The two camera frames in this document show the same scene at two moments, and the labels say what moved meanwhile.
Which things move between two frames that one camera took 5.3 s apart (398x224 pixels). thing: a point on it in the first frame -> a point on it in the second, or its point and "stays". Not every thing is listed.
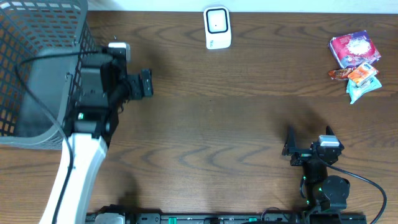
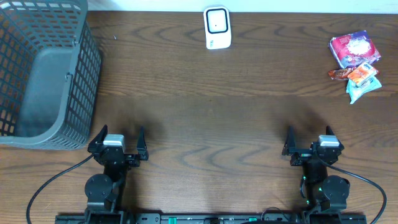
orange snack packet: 362,73 stays
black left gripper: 137,86 -> 125,156
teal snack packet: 354,91 stays
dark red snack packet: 339,74 stays
